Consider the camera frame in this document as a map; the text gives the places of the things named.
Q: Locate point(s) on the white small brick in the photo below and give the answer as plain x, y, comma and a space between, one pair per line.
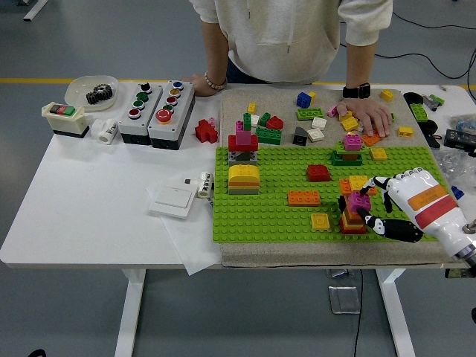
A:
254, 120

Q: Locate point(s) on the clear plastic bag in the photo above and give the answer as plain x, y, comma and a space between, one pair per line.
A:
457, 165

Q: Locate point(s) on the dark grey sloped brick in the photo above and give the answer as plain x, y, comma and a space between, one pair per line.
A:
299, 138

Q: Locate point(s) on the small metal floor plate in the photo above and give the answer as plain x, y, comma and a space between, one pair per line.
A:
338, 273

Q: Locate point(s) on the red sloped brick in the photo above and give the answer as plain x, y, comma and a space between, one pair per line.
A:
318, 173

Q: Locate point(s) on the white tube with black writing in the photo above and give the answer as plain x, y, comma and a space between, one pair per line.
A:
204, 185

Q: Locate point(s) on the orange thin plate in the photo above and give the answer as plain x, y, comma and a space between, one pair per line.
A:
243, 183

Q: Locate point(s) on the light green long plate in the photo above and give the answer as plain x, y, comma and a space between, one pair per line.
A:
309, 114
392, 118

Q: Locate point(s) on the grey wide brick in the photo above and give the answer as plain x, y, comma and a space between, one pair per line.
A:
243, 190

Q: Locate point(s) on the grey-brown foam mat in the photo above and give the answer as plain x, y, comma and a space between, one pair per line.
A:
275, 100

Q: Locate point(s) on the person's left forearm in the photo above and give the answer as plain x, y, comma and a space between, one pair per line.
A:
360, 63

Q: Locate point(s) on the magenta tall brick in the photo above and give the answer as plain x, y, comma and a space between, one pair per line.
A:
243, 138

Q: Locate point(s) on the yellow narrow brick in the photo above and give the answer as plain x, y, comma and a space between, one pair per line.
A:
311, 97

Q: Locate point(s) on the red wide brick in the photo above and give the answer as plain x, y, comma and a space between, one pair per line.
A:
232, 143

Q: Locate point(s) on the grey four-button control box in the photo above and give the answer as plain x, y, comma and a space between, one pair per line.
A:
139, 122

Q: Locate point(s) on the grey green tool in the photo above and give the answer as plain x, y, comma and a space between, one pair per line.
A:
433, 101

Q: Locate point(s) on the white furniture foot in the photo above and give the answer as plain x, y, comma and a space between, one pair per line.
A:
37, 8

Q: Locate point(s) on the black metal gear stack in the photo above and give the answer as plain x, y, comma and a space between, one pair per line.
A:
99, 94

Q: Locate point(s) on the dark green long brick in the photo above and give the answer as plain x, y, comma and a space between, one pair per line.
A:
269, 136

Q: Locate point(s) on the red-orange base brick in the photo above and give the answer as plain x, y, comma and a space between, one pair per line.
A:
353, 230

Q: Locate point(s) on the pink small plate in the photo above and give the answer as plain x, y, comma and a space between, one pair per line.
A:
332, 111

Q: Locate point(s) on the yellow rounded brick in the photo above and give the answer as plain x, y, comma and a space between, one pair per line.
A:
243, 173

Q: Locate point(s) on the person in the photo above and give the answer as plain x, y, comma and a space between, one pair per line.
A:
279, 37

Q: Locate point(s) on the white wall switch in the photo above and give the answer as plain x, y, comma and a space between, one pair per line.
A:
173, 201

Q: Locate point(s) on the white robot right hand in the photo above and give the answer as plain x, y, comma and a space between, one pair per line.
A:
431, 204

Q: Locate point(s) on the green tall narrow brick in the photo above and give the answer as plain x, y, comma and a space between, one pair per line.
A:
247, 122

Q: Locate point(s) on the blue small sloped brick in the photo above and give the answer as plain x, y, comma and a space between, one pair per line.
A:
458, 192

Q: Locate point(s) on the green studded baseplate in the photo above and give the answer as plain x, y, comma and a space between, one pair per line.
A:
267, 215

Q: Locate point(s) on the white square plate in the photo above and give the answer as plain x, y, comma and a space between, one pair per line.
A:
318, 122
315, 135

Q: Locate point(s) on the white paper sheet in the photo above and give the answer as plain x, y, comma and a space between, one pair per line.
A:
193, 253

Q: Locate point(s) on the white table leg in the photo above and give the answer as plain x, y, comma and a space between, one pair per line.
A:
396, 320
130, 316

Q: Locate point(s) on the grey brick base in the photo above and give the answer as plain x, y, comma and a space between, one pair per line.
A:
241, 160

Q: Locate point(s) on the person's right hand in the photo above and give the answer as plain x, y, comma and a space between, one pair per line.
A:
201, 85

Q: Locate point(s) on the magenta square toy brick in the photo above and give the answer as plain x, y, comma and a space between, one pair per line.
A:
359, 201
352, 143

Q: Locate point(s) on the orange square brick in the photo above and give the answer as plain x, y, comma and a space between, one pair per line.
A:
349, 217

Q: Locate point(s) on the blue square brick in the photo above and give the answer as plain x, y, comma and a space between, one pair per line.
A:
302, 99

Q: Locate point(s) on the grey emergency-stop control box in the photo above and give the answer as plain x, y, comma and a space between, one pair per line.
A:
169, 128

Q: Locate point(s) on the orange long brick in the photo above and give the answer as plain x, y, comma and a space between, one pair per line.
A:
370, 140
303, 199

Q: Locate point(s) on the white pipe tee fitting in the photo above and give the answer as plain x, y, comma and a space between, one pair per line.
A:
106, 130

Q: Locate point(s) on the yellow thin plate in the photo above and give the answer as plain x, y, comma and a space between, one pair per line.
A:
342, 223

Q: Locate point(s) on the person's right forearm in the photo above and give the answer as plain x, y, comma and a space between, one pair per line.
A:
215, 48

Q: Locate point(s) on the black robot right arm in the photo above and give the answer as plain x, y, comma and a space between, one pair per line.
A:
466, 253

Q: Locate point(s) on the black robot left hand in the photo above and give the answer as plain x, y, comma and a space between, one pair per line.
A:
36, 354

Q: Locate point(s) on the red rounded brick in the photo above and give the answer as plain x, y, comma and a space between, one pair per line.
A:
274, 122

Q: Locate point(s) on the yellow square brick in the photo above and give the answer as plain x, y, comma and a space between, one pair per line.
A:
357, 182

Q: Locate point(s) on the yellow square plate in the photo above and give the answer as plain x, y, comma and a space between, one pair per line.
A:
320, 222
378, 154

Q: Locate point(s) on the white translucent dish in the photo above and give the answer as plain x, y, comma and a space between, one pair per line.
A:
78, 91

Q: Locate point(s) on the black desk control unit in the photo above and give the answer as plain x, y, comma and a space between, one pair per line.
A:
457, 274

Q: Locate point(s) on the black smartwatch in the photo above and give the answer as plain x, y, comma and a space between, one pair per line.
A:
357, 90

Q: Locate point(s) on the large metal floor plate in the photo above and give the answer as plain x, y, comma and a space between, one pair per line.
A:
344, 299

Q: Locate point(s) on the red cross-shaped brick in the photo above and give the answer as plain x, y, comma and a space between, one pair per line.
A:
205, 131

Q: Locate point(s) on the dark green frame brick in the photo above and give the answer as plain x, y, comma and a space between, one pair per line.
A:
347, 163

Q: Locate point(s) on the orange wide brick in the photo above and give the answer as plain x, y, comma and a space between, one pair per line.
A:
344, 187

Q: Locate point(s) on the cream red-green switch box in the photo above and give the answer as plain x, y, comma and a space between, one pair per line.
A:
65, 121

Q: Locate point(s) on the brown small brick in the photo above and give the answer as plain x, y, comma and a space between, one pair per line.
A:
349, 157

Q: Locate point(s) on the bag with blue parts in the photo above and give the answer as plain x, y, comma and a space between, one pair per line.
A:
463, 122

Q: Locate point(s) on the green small brick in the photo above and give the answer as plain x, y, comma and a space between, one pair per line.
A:
264, 119

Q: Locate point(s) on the person's left hand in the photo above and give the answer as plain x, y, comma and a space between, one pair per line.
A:
372, 113

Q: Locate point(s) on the white small plate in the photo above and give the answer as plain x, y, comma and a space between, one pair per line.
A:
359, 122

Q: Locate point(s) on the black device green print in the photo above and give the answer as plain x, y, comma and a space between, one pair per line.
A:
459, 138

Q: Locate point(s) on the yellow small brick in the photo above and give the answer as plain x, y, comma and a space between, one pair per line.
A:
251, 107

